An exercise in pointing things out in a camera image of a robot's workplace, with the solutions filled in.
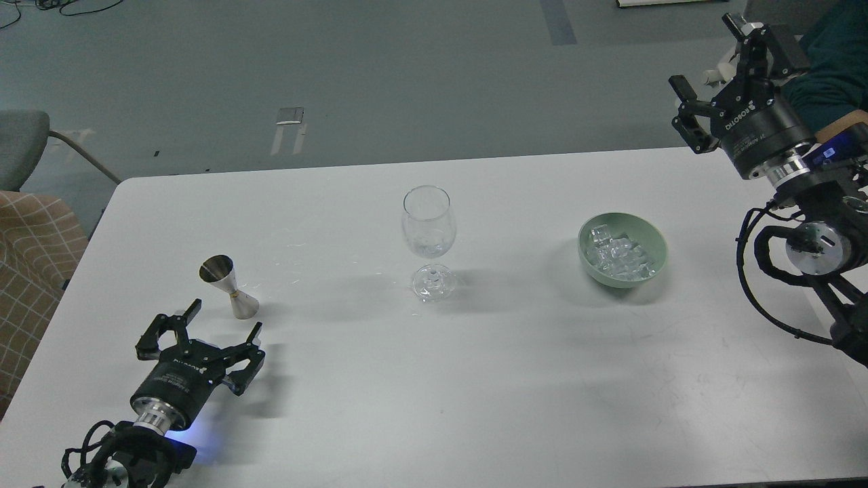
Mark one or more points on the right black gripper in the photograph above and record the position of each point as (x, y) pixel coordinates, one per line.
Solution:
(753, 123)

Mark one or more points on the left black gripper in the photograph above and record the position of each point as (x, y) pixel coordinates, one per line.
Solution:
(183, 379)

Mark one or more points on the steel jigger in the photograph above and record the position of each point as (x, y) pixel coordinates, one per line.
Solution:
(219, 271)

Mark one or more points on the ice cubes pile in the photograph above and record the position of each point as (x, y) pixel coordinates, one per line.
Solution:
(619, 257)

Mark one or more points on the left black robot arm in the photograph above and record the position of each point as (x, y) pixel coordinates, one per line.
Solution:
(131, 454)

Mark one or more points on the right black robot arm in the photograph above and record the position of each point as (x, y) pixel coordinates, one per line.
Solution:
(814, 229)

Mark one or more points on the clear wine glass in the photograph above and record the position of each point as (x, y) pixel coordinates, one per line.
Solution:
(429, 230)

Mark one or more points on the white office chair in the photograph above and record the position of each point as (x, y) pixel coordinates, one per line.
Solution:
(715, 71)

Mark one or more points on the seated person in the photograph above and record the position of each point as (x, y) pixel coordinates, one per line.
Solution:
(832, 96)

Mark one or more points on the beige checked cushion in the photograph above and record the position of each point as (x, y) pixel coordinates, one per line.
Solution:
(42, 243)

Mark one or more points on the green bowl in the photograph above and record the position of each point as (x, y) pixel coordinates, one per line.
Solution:
(638, 229)

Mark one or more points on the floor metal plate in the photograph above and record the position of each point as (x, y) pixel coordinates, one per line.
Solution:
(289, 116)

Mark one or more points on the grey chair left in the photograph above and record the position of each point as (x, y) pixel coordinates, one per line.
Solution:
(24, 134)

